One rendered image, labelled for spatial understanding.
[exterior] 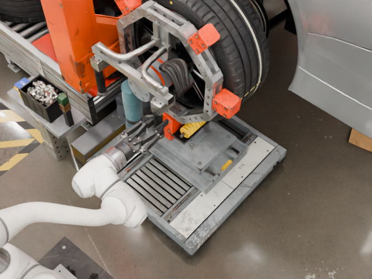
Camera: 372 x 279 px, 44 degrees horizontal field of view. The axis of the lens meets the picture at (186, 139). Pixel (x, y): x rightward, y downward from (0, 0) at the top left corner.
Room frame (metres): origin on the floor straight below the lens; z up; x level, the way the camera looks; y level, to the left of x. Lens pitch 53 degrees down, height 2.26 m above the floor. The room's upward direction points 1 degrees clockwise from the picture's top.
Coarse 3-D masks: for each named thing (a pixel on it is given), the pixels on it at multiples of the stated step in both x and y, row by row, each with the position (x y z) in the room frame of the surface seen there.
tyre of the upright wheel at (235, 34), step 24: (144, 0) 1.58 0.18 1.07; (168, 0) 1.49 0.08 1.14; (192, 0) 1.45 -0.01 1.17; (216, 0) 1.48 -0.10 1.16; (240, 0) 1.51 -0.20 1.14; (216, 24) 1.38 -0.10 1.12; (240, 24) 1.42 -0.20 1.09; (216, 48) 1.33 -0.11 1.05; (240, 48) 1.35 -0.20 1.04; (264, 48) 1.42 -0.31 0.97; (240, 72) 1.29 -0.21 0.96; (264, 72) 1.40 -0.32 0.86; (240, 96) 1.28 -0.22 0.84; (216, 120) 1.32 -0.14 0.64
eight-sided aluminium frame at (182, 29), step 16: (128, 16) 1.53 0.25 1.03; (144, 16) 1.46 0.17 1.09; (160, 16) 1.42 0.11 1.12; (176, 16) 1.43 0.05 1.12; (128, 32) 1.60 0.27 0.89; (176, 32) 1.35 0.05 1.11; (192, 32) 1.35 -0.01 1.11; (128, 48) 1.61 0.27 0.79; (128, 64) 1.55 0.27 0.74; (208, 64) 1.30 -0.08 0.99; (208, 80) 1.24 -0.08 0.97; (208, 96) 1.25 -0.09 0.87; (176, 112) 1.37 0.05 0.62; (192, 112) 1.35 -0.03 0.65; (208, 112) 1.24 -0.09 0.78
